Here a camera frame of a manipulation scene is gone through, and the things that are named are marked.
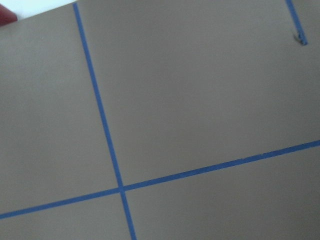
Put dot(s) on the brown paper table mat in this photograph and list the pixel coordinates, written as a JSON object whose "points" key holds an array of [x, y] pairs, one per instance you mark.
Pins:
{"points": [[161, 120]]}

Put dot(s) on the red bottle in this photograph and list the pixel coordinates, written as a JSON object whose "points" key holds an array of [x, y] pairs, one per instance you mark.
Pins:
{"points": [[7, 16]]}

